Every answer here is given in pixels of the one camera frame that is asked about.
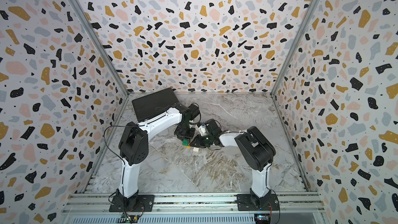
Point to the black briefcase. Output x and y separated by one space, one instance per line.
152 105

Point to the aluminium mounting rail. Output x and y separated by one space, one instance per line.
196 208

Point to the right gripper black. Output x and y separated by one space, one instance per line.
197 142

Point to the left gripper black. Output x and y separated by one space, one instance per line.
179 134

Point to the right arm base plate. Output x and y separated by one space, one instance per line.
248 202

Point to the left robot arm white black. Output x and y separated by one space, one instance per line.
134 144

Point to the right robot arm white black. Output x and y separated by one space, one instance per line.
255 148

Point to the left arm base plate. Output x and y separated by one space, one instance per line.
138 203

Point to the green lego brick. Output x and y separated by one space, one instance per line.
186 143

